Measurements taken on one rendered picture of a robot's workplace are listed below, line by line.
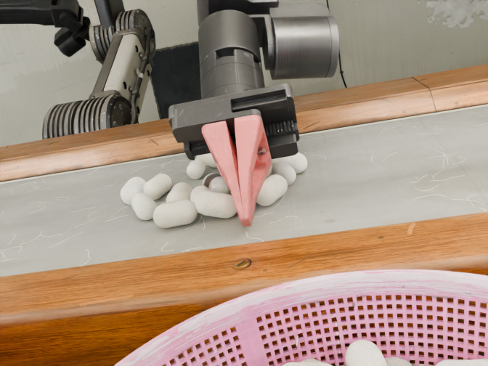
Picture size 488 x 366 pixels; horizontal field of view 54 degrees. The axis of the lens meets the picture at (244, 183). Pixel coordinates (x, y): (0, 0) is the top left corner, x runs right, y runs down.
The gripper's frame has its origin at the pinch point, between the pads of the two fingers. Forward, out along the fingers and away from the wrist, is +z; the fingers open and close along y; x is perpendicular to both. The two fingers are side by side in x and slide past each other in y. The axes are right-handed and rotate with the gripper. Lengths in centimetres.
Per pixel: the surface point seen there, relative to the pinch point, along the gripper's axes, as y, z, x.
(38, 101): -119, -152, 137
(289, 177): 3.6, -5.5, 5.2
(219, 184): -2.6, -5.4, 4.2
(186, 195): -5.5, -4.6, 3.7
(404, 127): 17.0, -14.6, 14.0
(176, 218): -5.9, -1.4, 1.6
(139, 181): -11.1, -8.5, 6.2
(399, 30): 64, -161, 147
